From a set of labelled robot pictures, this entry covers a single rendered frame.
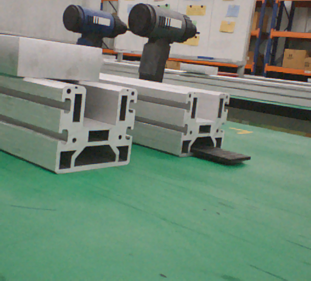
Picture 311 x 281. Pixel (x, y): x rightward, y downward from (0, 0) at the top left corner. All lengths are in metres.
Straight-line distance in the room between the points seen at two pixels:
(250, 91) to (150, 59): 1.34
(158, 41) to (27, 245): 0.61
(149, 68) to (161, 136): 0.27
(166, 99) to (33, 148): 0.21
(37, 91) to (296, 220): 0.27
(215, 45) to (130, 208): 3.42
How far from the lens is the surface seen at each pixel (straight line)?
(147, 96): 0.61
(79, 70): 0.52
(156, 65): 0.84
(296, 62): 10.78
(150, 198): 0.38
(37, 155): 0.45
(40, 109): 0.45
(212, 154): 0.56
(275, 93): 2.08
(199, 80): 2.26
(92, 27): 1.02
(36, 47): 0.48
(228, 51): 3.67
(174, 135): 0.57
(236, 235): 0.34
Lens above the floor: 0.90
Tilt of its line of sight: 8 degrees down
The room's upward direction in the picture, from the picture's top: 7 degrees clockwise
